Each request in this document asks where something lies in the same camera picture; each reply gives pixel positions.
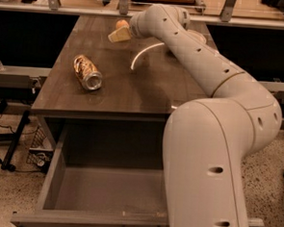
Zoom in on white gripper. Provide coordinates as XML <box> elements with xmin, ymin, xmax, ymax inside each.
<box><xmin>108</xmin><ymin>12</ymin><xmax>161</xmax><ymax>42</ymax></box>

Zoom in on orange fruit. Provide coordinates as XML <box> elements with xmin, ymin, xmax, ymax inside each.
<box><xmin>116</xmin><ymin>19</ymin><xmax>129</xmax><ymax>29</ymax></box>

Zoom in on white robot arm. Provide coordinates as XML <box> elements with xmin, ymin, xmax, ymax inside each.
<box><xmin>109</xmin><ymin>5</ymin><xmax>282</xmax><ymax>227</ymax></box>

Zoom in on open grey top drawer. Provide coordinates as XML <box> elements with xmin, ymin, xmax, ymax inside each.
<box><xmin>11</xmin><ymin>120</ymin><xmax>264</xmax><ymax>227</ymax></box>

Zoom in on crushed golden drink can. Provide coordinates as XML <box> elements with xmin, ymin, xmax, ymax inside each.
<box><xmin>73</xmin><ymin>55</ymin><xmax>103</xmax><ymax>91</ymax></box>

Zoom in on white paper bowl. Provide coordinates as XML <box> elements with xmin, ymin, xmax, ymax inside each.
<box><xmin>187</xmin><ymin>30</ymin><xmax>206</xmax><ymax>44</ymax></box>

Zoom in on grey metal railing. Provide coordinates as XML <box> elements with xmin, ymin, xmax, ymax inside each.
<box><xmin>0</xmin><ymin>0</ymin><xmax>284</xmax><ymax>30</ymax></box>

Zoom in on black stand leg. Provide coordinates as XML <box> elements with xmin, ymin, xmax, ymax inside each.
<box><xmin>1</xmin><ymin>111</ymin><xmax>30</xmax><ymax>172</ymax></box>

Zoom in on wire mesh basket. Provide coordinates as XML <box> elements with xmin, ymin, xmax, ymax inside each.
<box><xmin>26</xmin><ymin>127</ymin><xmax>54</xmax><ymax>173</ymax></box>

